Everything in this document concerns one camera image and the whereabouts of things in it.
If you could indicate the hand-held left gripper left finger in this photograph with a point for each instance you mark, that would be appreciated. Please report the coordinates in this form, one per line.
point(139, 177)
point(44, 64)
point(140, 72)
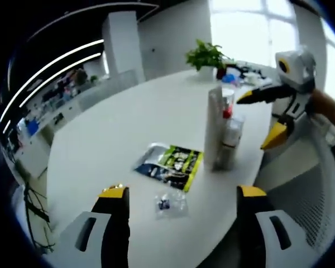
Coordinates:
point(114, 223)

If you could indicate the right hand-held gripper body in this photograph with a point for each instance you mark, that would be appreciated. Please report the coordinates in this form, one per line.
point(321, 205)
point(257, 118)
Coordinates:
point(298, 69)

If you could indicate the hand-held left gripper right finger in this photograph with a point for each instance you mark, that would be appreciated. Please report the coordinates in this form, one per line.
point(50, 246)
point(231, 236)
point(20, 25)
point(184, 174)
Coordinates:
point(254, 223)

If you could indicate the skincare spray bottle red label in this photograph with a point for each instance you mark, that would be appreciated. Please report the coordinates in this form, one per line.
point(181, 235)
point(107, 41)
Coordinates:
point(233, 134)

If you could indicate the clear plastic skincare packet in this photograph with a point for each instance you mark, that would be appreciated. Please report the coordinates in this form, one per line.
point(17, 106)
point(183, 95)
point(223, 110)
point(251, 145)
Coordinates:
point(171, 206)

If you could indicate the dark blue skincare sachet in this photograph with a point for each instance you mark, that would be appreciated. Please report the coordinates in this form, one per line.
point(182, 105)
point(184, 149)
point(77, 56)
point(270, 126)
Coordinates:
point(149, 171)

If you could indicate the large white skincare tube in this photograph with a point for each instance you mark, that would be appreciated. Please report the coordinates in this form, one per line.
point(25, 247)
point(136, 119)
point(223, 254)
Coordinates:
point(213, 125)

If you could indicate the silver skincare sachet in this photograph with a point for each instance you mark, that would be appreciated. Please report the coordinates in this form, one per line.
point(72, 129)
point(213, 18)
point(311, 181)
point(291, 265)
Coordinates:
point(153, 152)

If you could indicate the green black skincare sachet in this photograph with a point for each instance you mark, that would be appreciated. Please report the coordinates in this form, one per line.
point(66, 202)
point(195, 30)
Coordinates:
point(181, 167)

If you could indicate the black desk clutter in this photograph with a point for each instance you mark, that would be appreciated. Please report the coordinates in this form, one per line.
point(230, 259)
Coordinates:
point(244, 69)

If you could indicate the blue plastic item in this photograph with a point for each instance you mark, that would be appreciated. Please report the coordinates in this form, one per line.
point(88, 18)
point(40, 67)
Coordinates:
point(229, 78)

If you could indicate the dark red vase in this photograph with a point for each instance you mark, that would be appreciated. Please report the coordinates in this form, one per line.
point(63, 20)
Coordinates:
point(221, 74)

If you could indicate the white mesh office chair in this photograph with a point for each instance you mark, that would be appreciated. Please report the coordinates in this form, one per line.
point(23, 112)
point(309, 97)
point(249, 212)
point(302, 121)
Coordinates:
point(310, 181)

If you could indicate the potted green plant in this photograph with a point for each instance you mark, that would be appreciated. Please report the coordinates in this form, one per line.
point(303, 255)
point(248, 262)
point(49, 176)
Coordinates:
point(205, 56)

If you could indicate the black tripod stand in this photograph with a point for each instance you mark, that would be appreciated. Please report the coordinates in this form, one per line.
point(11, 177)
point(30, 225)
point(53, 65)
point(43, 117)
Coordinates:
point(35, 212)

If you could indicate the blue crate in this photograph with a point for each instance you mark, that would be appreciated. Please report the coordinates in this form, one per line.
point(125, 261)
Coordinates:
point(32, 128)

